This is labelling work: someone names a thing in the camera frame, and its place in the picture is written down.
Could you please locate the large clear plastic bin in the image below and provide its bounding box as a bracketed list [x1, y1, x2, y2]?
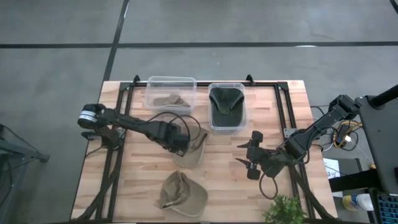
[144, 75, 197, 115]

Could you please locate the dark green cap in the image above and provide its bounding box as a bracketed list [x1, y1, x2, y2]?
[209, 86, 246, 128]

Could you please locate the white blue bottle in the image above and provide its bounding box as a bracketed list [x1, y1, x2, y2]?
[341, 193, 375, 212]

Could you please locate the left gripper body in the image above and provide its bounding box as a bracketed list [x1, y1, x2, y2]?
[152, 121, 190, 156]

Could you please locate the dark metal mesh stand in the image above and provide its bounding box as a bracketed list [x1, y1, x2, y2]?
[0, 123, 50, 224]

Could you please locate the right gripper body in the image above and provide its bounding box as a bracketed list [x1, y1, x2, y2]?
[246, 131, 290, 180]

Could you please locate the grey stand with black pole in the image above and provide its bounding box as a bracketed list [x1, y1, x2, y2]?
[354, 84, 398, 195]

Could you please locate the black base bar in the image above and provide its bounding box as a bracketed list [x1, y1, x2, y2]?
[328, 169, 383, 192]

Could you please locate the black backlit keyboard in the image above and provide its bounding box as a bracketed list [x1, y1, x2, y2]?
[371, 188, 398, 224]

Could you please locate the white paper sheet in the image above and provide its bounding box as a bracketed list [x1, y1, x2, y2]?
[322, 157, 343, 180]

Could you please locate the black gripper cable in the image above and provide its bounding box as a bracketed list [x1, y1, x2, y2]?
[258, 172, 279, 200]
[146, 111, 202, 147]

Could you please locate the green plant in white pot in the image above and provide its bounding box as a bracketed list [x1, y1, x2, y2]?
[263, 194, 307, 224]

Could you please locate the tan baseball cap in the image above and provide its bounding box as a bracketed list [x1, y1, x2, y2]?
[155, 170, 209, 218]
[173, 124, 211, 169]
[152, 94, 192, 109]

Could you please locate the yellow cable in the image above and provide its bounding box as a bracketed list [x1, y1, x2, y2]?
[334, 120, 364, 147]

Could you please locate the small clear plastic bin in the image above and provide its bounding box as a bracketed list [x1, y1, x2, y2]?
[207, 82, 249, 131]

